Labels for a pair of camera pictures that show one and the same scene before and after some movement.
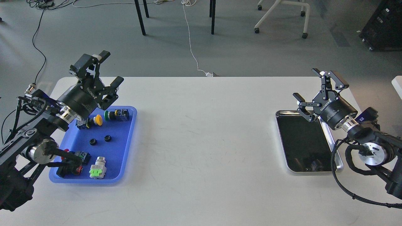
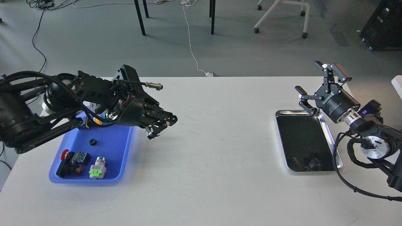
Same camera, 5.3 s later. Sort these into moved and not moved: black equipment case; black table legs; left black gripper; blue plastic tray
Moved: left black gripper
Not moved: black equipment case; blue plastic tray; black table legs
